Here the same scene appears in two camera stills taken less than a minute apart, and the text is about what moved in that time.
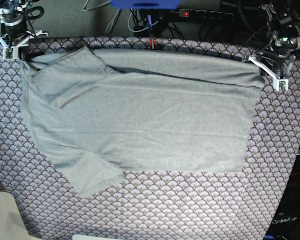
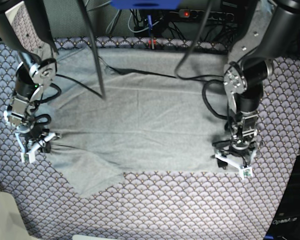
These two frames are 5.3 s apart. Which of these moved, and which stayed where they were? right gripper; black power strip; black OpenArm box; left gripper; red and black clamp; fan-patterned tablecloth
Moved: right gripper; left gripper
Stayed: black power strip; fan-patterned tablecloth; black OpenArm box; red and black clamp
